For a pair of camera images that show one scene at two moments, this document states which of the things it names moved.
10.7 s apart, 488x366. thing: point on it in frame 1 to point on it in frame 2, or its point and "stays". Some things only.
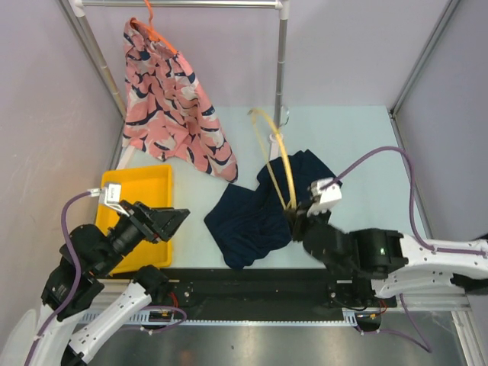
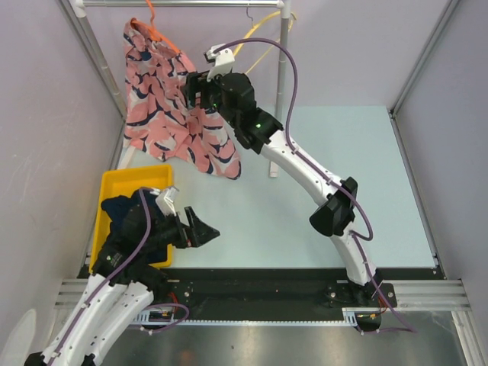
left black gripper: [155, 223] to [194, 235]
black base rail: [253, 296] stays
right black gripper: [298, 219] to [198, 85]
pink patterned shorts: [166, 117] stays
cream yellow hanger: [289, 174] to [255, 25]
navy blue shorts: [249, 224] to [115, 207]
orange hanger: [152, 33] stays
